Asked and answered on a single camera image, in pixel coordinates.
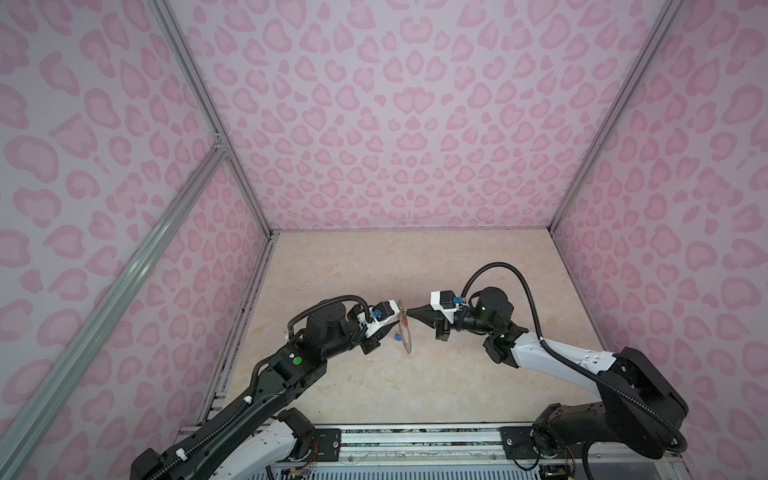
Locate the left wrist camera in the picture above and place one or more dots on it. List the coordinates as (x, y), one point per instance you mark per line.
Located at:
(384, 314)

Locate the diagonal aluminium frame bar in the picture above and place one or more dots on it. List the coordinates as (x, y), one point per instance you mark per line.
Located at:
(40, 412)

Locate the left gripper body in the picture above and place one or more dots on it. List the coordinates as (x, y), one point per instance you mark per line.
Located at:
(371, 343)

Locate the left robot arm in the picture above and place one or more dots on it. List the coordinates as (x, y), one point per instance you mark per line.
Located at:
(258, 390)

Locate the metal perforated ring disc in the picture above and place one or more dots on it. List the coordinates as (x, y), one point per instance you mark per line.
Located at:
(408, 344)

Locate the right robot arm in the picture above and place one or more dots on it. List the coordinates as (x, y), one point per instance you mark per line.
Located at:
(636, 406)

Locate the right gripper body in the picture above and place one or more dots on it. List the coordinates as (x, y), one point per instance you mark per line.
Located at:
(445, 330)

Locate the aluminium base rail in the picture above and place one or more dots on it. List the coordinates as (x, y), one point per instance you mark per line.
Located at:
(410, 451)

